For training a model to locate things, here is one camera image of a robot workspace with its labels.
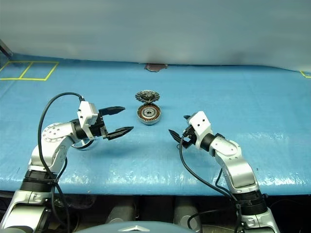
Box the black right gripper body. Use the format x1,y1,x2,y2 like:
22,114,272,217
181,124,196,149

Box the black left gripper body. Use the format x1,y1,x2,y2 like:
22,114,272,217
90,115,108,140

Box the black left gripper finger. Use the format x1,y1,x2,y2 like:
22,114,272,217
99,106,126,117
103,126,135,141

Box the silver spoked motor cap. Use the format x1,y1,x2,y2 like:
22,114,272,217
72,140,95,151

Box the silver motor stator copper windings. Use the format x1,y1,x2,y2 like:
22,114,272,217
137,103,162,125

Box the grey finned rotor disc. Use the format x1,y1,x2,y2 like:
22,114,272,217
135,89,160,104

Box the blue plastic table cover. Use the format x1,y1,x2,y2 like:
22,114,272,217
0,54,311,196

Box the brown torn patch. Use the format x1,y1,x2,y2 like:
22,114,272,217
144,63,167,73

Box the grey rounded shape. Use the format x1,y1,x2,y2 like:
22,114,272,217
173,198,203,233
105,200,137,224

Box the yellow tape double square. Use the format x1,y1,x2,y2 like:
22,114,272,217
0,61,60,82

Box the grey robot torso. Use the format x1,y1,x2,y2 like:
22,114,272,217
75,220,176,233

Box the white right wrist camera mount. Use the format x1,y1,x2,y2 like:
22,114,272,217
188,111,214,149

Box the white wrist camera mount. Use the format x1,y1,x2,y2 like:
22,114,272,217
188,111,214,149
77,101,100,139

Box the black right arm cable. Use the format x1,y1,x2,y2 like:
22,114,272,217
179,132,246,233

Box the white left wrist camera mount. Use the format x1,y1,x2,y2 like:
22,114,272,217
77,101,100,139

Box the black bracket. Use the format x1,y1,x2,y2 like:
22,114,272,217
0,39,13,58

